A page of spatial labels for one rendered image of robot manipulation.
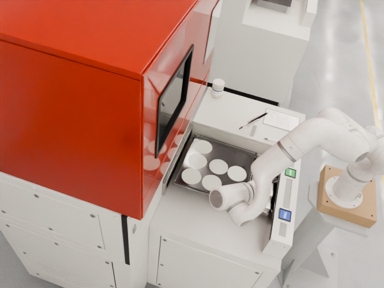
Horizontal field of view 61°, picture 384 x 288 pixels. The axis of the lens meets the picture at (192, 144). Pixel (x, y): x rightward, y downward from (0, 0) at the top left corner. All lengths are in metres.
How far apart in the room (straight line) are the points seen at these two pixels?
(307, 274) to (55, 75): 2.20
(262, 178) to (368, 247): 1.93
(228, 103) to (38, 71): 1.36
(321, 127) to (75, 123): 0.73
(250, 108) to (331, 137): 0.93
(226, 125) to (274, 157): 0.77
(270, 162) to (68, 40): 0.71
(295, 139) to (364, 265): 1.88
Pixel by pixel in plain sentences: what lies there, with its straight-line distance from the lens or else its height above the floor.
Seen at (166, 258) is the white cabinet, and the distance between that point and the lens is 1.82.
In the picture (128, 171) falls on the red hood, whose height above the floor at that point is 1.48.
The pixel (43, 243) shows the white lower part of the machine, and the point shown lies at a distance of 1.74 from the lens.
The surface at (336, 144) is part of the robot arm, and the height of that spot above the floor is 1.48.
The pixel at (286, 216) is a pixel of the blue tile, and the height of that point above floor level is 0.96.
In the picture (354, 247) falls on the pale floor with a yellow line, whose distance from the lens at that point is 2.89.
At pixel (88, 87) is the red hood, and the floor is 1.74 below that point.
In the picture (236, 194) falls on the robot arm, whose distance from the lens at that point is 1.17.
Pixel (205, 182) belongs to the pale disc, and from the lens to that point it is 1.63.
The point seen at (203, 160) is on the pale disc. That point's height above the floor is 0.90.
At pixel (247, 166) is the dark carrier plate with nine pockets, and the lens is 1.75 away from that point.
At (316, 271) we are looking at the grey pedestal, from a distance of 2.59.
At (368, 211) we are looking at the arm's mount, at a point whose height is 0.89.
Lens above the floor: 2.21
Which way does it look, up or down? 47 degrees down
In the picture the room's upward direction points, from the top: 10 degrees clockwise
